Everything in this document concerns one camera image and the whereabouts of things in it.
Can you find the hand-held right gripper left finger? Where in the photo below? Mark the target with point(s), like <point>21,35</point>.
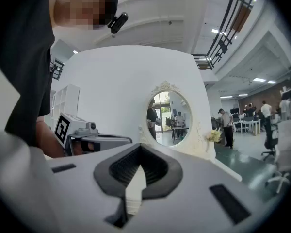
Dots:
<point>87,178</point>

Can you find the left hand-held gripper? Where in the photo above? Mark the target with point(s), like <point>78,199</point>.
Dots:
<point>74,124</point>

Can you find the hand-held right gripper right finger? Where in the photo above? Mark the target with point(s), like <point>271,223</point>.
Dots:
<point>196,190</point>

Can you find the person's left forearm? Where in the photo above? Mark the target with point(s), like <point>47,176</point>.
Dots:
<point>48,142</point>

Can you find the person's left hand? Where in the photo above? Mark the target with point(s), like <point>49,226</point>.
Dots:
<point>77,149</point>

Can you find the white vase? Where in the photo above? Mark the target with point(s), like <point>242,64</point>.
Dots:
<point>210,150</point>

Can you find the pale yellow flower bouquet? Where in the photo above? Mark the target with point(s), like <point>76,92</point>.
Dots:
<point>213,135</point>

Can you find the white cube shelf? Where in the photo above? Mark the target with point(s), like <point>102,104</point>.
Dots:
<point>72,91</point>

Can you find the white desk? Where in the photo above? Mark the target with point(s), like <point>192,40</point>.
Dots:
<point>247,122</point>

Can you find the black office chair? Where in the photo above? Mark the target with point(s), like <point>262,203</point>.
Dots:
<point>269,142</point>

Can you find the black balcony railing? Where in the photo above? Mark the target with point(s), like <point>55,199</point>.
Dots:
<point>223,47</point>
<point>59,69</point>

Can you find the white office chair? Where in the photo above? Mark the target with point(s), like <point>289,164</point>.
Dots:
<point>288,142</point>

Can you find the person's black shirt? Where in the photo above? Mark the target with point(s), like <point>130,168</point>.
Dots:
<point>21,57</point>

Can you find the rectangular ceiling light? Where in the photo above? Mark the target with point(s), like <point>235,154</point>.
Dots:
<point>259,79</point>
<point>271,82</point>

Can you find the person's head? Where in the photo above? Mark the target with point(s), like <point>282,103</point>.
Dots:
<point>63,11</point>

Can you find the oval mirror with ornate frame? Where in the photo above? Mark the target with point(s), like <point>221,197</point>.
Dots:
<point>169,120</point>

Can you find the black head-worn camera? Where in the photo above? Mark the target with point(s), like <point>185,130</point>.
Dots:
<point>118,22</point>

